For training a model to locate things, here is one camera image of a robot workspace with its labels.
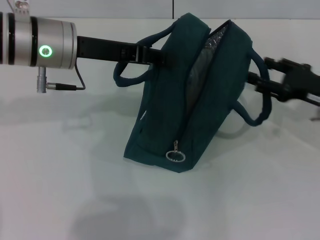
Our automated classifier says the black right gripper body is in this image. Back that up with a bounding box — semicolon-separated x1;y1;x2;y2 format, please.
276;58;320;104

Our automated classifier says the left arm grey plug cable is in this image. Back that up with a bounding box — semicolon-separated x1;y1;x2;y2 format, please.
36;65;87;94

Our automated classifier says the silver zipper pull ring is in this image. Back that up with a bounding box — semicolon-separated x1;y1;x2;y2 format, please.
165;139;187;163

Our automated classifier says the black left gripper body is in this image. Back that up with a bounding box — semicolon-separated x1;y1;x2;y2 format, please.
75;35;154;64

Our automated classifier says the dark teal fabric bag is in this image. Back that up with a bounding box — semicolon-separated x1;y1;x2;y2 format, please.
113;12;274;174

